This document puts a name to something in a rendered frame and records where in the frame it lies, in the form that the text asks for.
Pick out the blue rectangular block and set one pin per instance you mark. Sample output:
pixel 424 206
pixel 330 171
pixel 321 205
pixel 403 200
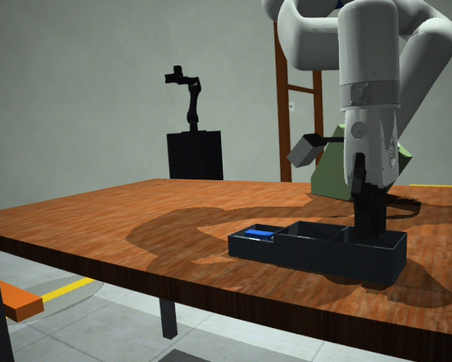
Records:
pixel 267 236

